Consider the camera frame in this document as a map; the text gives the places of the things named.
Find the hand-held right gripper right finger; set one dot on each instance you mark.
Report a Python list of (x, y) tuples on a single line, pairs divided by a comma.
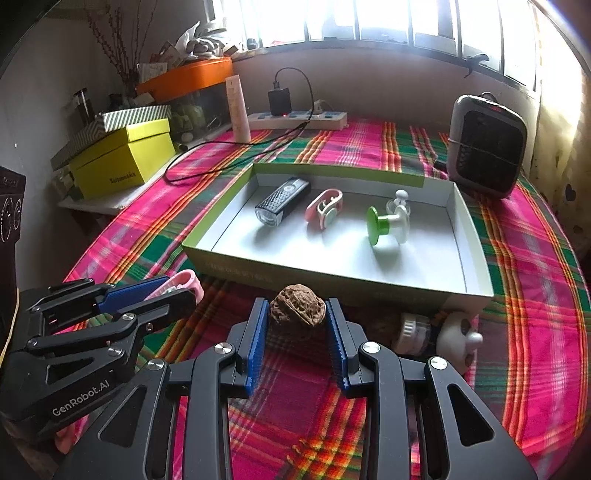
[(336, 341)]

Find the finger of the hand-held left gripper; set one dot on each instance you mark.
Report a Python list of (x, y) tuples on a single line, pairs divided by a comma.
[(161, 309), (129, 293)]

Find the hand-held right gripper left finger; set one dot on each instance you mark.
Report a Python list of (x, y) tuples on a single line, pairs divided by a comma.
[(258, 341)]

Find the pink clip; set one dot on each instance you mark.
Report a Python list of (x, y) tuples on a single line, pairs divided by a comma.
[(189, 280), (323, 207)]

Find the brown walnut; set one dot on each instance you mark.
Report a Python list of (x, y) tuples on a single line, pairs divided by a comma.
[(298, 307), (385, 330)]

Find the small jar with white lid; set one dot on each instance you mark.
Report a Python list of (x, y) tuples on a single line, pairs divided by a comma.
[(412, 330)]

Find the green and white cardboard tray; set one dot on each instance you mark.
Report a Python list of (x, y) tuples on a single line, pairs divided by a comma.
[(323, 249)]

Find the green and white spool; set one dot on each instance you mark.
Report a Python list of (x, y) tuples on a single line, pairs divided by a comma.
[(378, 226)]

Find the black bike light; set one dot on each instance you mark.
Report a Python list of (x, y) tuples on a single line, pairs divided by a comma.
[(281, 201)]

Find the white mushroom-shaped massager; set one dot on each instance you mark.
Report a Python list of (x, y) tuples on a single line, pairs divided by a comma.
[(399, 203)]

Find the white side shelf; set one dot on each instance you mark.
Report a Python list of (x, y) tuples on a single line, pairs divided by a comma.
[(101, 203)]

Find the black speaker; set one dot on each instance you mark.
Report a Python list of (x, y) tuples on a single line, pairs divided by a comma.
[(9, 230)]

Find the yellow box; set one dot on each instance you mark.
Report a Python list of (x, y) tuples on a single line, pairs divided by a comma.
[(124, 157)]

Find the green striped box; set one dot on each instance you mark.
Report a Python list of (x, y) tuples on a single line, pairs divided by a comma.
[(134, 115)]

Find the dark glass jar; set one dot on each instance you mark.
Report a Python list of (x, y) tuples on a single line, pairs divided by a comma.
[(82, 108)]

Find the pink green plaid tablecloth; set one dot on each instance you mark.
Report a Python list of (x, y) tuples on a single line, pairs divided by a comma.
[(526, 295)]

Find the glass tank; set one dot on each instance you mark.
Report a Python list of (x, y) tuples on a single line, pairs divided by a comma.
[(203, 110)]

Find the peach cosmetic tube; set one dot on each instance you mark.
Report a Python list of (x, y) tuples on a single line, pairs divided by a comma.
[(239, 110)]

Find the orange box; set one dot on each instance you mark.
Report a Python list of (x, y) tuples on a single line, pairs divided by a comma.
[(184, 78)]

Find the white power strip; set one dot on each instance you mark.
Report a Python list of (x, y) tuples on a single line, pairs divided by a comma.
[(295, 121)]

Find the white plug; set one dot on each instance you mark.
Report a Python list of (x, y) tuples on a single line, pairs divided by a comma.
[(322, 106)]

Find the black charger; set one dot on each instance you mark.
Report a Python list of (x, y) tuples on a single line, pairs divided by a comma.
[(280, 101)]

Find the grey space heater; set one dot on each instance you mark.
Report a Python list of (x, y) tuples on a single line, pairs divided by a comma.
[(489, 147)]

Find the dried branches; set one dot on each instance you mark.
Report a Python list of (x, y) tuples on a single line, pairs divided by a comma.
[(120, 41)]

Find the pile of packets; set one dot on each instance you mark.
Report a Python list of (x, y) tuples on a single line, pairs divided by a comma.
[(194, 46)]

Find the heart print curtain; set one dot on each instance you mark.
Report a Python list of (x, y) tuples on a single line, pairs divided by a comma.
[(563, 138)]

